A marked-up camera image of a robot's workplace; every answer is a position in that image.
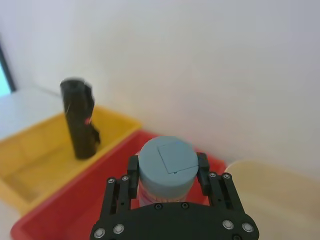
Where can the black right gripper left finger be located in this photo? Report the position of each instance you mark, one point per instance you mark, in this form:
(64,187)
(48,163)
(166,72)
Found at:
(122,192)

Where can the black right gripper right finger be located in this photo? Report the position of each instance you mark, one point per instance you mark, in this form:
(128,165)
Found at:
(225,192)

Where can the pink bottle with grey-blue cap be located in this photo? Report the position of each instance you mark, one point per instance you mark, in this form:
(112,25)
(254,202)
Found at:
(166,165)

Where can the red plastic bin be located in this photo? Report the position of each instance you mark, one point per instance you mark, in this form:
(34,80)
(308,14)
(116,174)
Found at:
(75,205)

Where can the cream plastic bin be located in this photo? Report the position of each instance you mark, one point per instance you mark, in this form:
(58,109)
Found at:
(275,200)

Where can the black cylindrical bottle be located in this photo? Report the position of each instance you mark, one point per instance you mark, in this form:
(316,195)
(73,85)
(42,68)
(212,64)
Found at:
(78,120)

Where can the yellow plastic bin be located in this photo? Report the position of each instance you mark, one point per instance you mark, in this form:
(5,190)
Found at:
(37,160)

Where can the dark window frame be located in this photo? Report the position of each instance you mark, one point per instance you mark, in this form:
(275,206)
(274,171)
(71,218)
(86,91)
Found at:
(7,70)

